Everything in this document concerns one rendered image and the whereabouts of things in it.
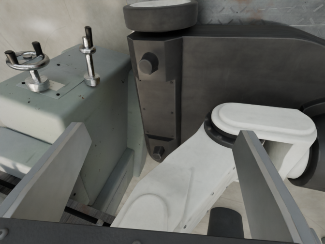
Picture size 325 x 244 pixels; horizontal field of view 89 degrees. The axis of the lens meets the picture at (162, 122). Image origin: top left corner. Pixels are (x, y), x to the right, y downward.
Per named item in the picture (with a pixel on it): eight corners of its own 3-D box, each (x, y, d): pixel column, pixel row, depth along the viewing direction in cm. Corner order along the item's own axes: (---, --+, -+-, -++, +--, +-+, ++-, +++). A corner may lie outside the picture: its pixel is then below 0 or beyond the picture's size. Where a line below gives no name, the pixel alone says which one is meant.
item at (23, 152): (-1, 124, 69) (-34, 145, 60) (73, 151, 65) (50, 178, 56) (40, 180, 103) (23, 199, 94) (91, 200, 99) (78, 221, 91)
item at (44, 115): (85, 39, 100) (-25, 88, 56) (134, 53, 96) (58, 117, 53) (99, 130, 155) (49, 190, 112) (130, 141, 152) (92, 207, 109)
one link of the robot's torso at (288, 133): (305, 103, 38) (331, 145, 29) (273, 157, 51) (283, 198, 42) (214, 94, 44) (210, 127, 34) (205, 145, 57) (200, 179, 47)
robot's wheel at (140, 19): (202, -3, 49) (191, 6, 34) (201, 17, 52) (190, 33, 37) (140, 0, 54) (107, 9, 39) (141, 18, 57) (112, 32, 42)
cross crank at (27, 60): (23, 36, 56) (-13, 47, 48) (54, 45, 55) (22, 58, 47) (40, 78, 67) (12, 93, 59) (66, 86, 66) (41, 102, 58)
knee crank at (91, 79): (81, 23, 57) (69, 27, 53) (97, 28, 56) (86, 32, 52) (91, 80, 72) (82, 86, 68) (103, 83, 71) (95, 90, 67)
